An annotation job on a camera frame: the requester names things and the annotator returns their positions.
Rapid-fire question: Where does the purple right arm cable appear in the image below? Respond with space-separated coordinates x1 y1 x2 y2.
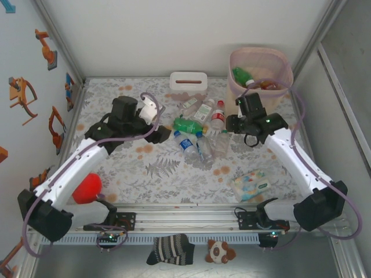
242 78 363 251

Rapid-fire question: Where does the green bottle with yellow cap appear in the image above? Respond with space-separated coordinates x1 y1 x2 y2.
173 116 210 136
232 67 254 86

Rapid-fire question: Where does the small controller board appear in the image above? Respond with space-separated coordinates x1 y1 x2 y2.
259 231 286 248
97 232 121 243

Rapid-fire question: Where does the red plush ball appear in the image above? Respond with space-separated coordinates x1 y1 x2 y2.
71 173 103 205

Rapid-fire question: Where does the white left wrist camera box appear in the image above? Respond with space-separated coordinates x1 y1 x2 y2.
138 97 162 126

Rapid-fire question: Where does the black and grey striped sock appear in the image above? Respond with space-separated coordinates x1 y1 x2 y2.
146 233 195 266

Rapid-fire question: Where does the brown and white plush toy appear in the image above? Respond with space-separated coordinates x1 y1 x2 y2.
205 239 237 266

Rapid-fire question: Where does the colourful soft tissue pack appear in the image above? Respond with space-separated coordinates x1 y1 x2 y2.
230 169 275 203

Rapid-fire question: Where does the aluminium rail frame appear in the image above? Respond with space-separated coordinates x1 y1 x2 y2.
28 203 348 234

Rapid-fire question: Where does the red label tea bottle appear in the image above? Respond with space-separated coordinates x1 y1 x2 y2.
254 80 278 90

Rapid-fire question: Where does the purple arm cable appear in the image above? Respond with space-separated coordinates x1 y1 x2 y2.
242 78 363 251
21 92 161 258

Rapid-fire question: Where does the blue cap clear water bottle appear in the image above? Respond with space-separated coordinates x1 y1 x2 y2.
195 131 214 163

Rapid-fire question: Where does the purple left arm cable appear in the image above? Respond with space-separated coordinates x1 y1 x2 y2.
21 92 161 258

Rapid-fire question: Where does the aluminium frame post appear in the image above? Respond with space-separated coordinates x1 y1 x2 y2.
288 0 348 87
34 0 88 87

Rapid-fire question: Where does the blue and orange wall sticker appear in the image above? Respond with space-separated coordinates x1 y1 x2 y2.
64 72 77 112

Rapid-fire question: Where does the white perforated cable tray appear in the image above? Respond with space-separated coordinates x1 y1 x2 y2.
39 233 260 244

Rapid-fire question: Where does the white cap green label bottle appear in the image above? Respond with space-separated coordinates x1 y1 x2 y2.
193 98 216 122

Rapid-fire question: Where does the white tissue box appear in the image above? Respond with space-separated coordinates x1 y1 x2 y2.
169 71 209 101

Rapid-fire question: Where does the small clear green label bottle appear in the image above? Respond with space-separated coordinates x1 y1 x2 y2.
178 97 203 116

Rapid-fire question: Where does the blue label water bottle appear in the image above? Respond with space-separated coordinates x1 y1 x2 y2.
173 130 195 157

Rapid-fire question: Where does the orange grey gripper wall sticker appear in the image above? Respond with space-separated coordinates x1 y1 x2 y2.
8 76 39 126

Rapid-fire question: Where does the translucent purple bin liner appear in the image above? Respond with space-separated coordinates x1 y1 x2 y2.
228 47 294 98

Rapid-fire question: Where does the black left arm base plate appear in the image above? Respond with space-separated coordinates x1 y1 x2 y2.
83 211 137 232

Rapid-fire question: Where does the pink plastic waste bin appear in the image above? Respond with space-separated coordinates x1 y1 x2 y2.
225 47 294 116

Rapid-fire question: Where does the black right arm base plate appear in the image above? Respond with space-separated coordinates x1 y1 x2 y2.
237 211 290 232

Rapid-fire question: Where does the red cap red label bottle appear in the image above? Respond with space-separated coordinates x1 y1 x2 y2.
209 100 227 130

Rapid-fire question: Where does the green cap clear bottle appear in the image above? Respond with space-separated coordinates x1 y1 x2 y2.
213 129 231 159

